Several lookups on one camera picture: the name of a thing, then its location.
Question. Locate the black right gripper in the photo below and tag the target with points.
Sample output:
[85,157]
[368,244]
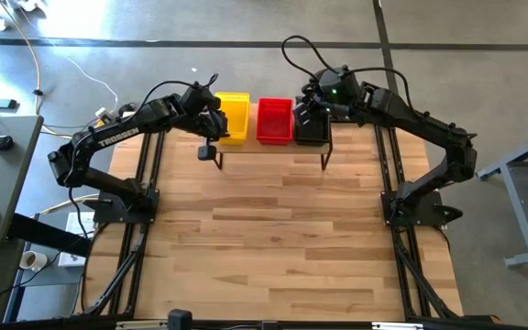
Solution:
[321,103]

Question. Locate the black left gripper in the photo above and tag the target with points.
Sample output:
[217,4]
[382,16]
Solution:
[216,126]

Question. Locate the black slotted plastic basket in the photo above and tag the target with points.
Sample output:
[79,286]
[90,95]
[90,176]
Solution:
[316,133]

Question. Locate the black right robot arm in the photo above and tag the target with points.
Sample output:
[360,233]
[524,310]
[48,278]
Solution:
[410,119]

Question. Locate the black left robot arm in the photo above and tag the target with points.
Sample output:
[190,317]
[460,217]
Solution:
[122,135]

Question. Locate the wooden shelf with metal legs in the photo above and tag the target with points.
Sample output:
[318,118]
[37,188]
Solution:
[252,149]

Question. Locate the black power adapter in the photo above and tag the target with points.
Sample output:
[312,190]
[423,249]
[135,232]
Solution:
[126,108]

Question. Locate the white power strip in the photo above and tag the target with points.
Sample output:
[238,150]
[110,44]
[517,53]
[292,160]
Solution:
[102,113]

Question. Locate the yellow plug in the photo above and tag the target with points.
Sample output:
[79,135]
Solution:
[99,124]

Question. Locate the white paper sheet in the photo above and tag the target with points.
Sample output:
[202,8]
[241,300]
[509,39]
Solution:
[73,259]

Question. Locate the black box-shaped device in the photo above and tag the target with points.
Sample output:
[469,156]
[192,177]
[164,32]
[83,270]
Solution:
[179,320]

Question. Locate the black desk support bar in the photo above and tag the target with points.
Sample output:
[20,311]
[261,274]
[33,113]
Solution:
[48,234]

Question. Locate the small black desk object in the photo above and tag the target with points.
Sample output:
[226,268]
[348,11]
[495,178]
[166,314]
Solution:
[1,143]

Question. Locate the grey desk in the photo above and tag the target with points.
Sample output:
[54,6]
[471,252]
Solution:
[3,183]

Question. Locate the white cup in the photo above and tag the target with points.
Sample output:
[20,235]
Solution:
[35,262]

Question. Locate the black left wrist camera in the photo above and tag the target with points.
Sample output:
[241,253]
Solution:
[206,153]

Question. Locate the black aluminium table frame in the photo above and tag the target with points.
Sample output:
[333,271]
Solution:
[403,256]

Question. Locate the silver metal bracket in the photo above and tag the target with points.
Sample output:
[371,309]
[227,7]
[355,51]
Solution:
[397,326]
[140,326]

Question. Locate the grey metal table frame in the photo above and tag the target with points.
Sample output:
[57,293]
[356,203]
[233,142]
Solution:
[519,206]

